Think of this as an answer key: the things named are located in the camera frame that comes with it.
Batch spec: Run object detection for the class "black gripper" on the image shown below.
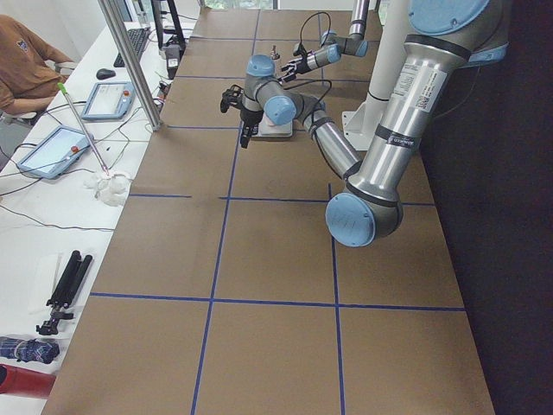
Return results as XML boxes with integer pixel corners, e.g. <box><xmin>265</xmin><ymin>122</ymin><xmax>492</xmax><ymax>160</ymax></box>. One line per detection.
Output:
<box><xmin>278</xmin><ymin>42</ymin><xmax>315</xmax><ymax>83</ymax></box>
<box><xmin>219</xmin><ymin>84</ymin><xmax>264</xmax><ymax>149</ymax></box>

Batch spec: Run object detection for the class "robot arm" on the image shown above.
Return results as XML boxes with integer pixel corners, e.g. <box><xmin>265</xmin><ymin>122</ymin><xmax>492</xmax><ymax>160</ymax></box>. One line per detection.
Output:
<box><xmin>279</xmin><ymin>0</ymin><xmax>369</xmax><ymax>82</ymax></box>
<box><xmin>220</xmin><ymin>1</ymin><xmax>512</xmax><ymax>247</ymax></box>

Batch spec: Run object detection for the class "digital kitchen scale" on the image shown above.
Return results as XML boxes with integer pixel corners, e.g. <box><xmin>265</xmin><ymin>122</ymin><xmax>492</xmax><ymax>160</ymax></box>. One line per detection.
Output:
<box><xmin>251</xmin><ymin>117</ymin><xmax>293</xmax><ymax>140</ymax></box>

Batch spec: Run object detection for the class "black power adapter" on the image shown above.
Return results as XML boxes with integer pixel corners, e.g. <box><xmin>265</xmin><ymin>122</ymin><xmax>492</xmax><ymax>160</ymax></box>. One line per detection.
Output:
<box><xmin>164</xmin><ymin>44</ymin><xmax>181</xmax><ymax>80</ymax></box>

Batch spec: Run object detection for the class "far blue teach pendant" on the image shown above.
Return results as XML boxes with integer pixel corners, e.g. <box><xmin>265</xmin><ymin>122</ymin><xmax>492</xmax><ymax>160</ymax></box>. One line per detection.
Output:
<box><xmin>81</xmin><ymin>81</ymin><xmax>136</xmax><ymax>121</ymax></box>

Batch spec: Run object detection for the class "blue teach pendant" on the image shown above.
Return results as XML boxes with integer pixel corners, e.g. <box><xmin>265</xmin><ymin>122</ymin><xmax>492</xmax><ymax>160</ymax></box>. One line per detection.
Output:
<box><xmin>16</xmin><ymin>125</ymin><xmax>89</xmax><ymax>179</ymax></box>
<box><xmin>81</xmin><ymin>81</ymin><xmax>136</xmax><ymax>121</ymax></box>

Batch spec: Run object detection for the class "white crumpled cloth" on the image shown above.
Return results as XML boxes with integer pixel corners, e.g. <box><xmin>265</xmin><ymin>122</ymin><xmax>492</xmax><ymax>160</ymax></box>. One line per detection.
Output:
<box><xmin>84</xmin><ymin>171</ymin><xmax>131</xmax><ymax>207</ymax></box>

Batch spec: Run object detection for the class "black keyboard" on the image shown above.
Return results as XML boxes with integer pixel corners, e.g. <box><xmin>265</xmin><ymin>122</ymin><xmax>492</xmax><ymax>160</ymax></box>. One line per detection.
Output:
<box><xmin>113</xmin><ymin>29</ymin><xmax>149</xmax><ymax>67</ymax></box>

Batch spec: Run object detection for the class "black monitor stand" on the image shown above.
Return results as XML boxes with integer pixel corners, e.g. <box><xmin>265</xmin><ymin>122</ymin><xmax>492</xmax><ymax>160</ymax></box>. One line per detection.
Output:
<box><xmin>150</xmin><ymin>0</ymin><xmax>188</xmax><ymax>55</ymax></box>

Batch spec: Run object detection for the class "black computer mouse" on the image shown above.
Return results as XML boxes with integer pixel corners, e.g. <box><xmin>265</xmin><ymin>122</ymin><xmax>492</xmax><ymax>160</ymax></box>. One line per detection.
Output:
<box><xmin>96</xmin><ymin>68</ymin><xmax>117</xmax><ymax>80</ymax></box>

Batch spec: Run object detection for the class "near blue teach pendant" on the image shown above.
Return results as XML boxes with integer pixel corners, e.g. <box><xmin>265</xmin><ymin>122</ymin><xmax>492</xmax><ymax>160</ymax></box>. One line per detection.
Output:
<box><xmin>16</xmin><ymin>125</ymin><xmax>89</xmax><ymax>179</ymax></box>

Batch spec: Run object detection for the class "metal stick green tip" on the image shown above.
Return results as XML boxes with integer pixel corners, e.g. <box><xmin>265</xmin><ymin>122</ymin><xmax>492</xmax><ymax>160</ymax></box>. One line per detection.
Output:
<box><xmin>57</xmin><ymin>82</ymin><xmax>110</xmax><ymax>178</ymax></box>

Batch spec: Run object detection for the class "black folded tripod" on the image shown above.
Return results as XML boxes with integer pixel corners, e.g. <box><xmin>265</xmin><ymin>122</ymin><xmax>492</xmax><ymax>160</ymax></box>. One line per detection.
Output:
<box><xmin>35</xmin><ymin>250</ymin><xmax>93</xmax><ymax>335</ymax></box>

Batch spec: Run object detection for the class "seated person brown shirt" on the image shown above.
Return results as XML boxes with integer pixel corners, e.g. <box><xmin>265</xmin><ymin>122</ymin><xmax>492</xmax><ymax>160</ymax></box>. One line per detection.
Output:
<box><xmin>1</xmin><ymin>15</ymin><xmax>72</xmax><ymax>115</ymax></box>

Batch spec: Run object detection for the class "blue folded umbrella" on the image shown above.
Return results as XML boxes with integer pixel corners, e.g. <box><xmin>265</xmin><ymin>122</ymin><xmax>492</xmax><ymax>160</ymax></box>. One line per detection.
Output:
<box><xmin>1</xmin><ymin>336</ymin><xmax>60</xmax><ymax>364</ymax></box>

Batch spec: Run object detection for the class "red bottle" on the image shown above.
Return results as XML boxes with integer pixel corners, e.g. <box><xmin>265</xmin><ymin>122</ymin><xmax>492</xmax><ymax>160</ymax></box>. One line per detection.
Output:
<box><xmin>1</xmin><ymin>364</ymin><xmax>56</xmax><ymax>399</ymax></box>

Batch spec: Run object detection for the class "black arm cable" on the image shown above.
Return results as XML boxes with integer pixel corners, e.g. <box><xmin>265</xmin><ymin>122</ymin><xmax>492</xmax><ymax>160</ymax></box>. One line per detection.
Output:
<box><xmin>298</xmin><ymin>11</ymin><xmax>334</xmax><ymax>55</ymax></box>
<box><xmin>284</xmin><ymin>80</ymin><xmax>334</xmax><ymax>118</ymax></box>

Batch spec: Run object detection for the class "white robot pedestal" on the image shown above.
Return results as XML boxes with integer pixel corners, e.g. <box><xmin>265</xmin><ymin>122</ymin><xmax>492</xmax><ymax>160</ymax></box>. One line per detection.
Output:
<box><xmin>342</xmin><ymin>0</ymin><xmax>410</xmax><ymax>150</ymax></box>

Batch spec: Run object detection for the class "aluminium frame post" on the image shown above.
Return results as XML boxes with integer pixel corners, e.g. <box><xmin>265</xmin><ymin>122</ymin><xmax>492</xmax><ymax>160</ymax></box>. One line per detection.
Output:
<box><xmin>99</xmin><ymin>0</ymin><xmax>162</xmax><ymax>131</ymax></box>

